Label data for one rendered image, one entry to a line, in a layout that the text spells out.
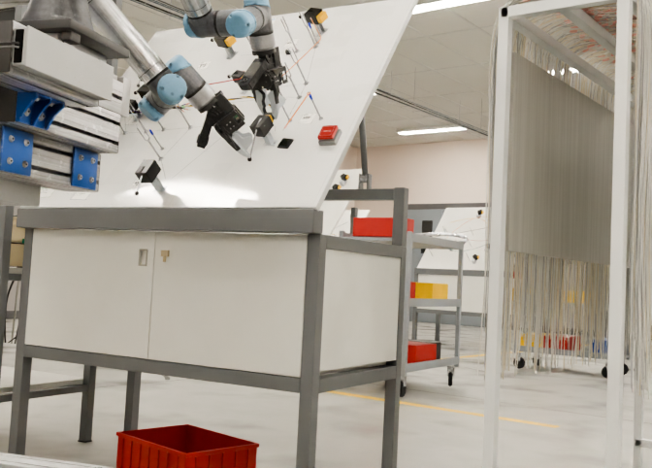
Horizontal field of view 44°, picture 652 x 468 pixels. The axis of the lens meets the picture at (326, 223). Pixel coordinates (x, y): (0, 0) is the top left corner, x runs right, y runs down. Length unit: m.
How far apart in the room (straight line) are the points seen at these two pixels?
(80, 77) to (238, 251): 0.95
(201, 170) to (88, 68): 1.02
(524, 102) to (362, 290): 0.73
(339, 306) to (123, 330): 0.71
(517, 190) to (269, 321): 0.79
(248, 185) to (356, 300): 0.47
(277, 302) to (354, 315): 0.27
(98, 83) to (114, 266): 1.14
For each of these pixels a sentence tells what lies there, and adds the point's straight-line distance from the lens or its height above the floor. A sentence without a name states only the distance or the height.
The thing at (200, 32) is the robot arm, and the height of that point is 1.36.
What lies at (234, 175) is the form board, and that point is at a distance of 2.47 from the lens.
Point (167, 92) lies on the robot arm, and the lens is 2.15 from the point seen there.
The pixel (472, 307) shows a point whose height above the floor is 0.45.
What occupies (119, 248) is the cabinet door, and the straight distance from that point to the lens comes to 2.66.
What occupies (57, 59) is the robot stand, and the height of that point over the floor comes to 1.04.
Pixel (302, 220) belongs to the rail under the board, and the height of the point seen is 0.83.
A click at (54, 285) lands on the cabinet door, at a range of 2.86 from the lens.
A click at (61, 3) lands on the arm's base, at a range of 1.82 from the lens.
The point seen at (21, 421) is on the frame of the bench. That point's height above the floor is 0.14.
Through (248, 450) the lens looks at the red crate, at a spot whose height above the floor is 0.12.
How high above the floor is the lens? 0.67
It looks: 4 degrees up
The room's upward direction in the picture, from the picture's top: 3 degrees clockwise
